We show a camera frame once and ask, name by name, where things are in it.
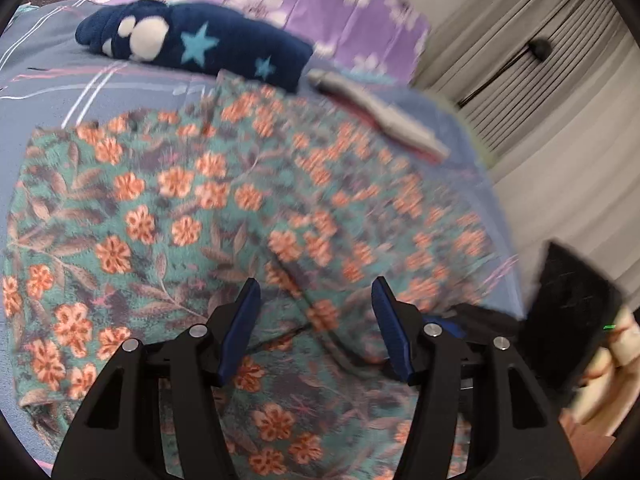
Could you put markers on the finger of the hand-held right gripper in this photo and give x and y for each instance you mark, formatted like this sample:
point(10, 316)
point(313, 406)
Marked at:
point(480, 322)

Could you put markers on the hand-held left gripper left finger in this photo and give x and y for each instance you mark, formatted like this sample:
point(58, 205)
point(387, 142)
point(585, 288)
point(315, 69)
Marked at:
point(242, 320)

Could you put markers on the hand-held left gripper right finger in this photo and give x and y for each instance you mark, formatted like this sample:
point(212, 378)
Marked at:
point(389, 320)

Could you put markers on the green floral fleece garment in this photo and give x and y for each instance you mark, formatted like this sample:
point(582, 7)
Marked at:
point(175, 210)

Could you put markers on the person's right forearm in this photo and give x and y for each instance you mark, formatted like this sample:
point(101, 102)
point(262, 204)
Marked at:
point(582, 452)

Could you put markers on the person's right hand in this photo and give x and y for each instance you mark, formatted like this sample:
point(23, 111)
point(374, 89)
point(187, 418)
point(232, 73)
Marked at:
point(607, 380)

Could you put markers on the white curtain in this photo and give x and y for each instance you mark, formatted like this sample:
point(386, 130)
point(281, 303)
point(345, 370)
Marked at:
point(565, 200)

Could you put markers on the pink folded garment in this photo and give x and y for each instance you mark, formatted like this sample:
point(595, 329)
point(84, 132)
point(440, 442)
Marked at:
point(400, 142)

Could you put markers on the grey folded garment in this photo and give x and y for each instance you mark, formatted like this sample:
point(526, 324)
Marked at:
point(380, 110)

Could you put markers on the black stand with ball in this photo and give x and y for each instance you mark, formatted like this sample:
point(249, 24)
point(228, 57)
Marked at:
point(505, 70)

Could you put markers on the navy star fleece garment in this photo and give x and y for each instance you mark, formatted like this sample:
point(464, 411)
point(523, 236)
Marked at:
point(225, 42)

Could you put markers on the grey pleated curtain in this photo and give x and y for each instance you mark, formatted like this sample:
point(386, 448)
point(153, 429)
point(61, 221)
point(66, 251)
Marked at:
point(540, 15)

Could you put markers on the blue striped bed sheet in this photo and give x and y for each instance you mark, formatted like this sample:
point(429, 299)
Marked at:
point(50, 85)

